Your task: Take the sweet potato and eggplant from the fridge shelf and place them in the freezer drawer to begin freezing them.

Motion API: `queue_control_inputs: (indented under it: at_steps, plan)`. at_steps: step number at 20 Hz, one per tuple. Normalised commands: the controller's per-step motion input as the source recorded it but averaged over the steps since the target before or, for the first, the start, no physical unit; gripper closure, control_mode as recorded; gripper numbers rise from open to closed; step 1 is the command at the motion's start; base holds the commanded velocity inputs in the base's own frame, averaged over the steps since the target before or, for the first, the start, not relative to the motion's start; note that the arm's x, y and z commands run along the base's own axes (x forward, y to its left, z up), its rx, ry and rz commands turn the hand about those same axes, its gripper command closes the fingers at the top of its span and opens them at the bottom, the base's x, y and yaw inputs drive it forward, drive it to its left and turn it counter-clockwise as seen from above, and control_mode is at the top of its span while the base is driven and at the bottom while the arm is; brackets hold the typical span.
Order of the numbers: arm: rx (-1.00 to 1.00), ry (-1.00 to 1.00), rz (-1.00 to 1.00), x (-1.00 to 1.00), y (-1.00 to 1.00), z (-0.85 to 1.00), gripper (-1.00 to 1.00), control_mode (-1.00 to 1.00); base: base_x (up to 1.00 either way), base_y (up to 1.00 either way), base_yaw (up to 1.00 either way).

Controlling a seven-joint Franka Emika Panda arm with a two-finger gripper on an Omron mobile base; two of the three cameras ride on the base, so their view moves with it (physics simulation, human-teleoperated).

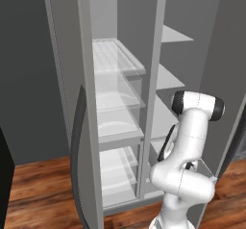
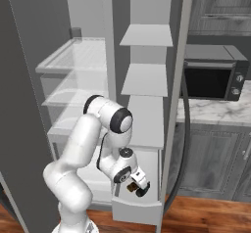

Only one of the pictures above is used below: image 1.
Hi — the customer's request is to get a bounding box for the clear glass fridge shelf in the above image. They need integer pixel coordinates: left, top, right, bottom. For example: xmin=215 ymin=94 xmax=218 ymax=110
xmin=95 ymin=90 xmax=147 ymax=114
xmin=92 ymin=38 xmax=147 ymax=78

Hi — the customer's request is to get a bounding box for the grey fridge shelf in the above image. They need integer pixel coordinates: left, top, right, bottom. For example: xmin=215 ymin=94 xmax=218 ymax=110
xmin=156 ymin=64 xmax=186 ymax=91
xmin=160 ymin=24 xmax=195 ymax=44
xmin=150 ymin=94 xmax=181 ymax=140
xmin=148 ymin=138 xmax=168 ymax=164

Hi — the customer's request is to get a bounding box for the grey fridge cabinet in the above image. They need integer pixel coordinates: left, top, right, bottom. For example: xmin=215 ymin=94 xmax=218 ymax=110
xmin=76 ymin=0 xmax=225 ymax=217

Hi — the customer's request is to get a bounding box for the grey fridge door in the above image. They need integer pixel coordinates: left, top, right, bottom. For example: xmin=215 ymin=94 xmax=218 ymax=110
xmin=41 ymin=0 xmax=105 ymax=229
xmin=186 ymin=0 xmax=246 ymax=229

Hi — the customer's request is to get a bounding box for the black cabinet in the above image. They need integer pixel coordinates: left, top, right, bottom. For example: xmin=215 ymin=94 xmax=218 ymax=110
xmin=0 ymin=126 xmax=16 ymax=229

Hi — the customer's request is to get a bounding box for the dark curved door handle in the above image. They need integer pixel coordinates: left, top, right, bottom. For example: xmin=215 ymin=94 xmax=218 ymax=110
xmin=69 ymin=84 xmax=91 ymax=229
xmin=217 ymin=108 xmax=246 ymax=178

